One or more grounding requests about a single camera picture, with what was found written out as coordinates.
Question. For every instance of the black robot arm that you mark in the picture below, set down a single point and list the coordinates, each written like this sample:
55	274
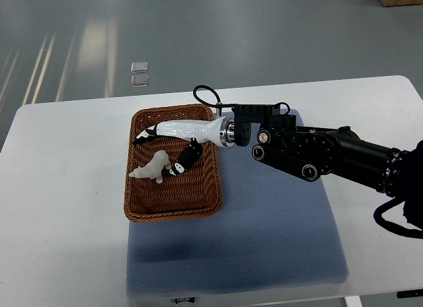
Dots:
310	152

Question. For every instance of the blue padded mat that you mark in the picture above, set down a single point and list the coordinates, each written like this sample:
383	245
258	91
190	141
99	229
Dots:
273	230

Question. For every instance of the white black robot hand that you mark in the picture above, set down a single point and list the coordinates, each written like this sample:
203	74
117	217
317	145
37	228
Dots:
196	133

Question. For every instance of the upper floor socket plate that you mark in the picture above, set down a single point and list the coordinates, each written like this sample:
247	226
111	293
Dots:
139	67

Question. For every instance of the floor socket plate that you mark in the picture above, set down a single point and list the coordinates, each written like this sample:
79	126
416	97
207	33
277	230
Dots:
139	80
139	67

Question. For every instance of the white bear figurine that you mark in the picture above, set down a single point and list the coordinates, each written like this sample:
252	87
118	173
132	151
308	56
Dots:
153	169

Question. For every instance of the lower floor socket plate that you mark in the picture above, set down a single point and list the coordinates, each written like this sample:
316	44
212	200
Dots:
139	80

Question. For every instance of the brown wicker basket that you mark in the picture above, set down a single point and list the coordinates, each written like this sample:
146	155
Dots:
196	193

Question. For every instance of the black table control panel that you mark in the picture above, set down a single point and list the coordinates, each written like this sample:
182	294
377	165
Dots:
410	293

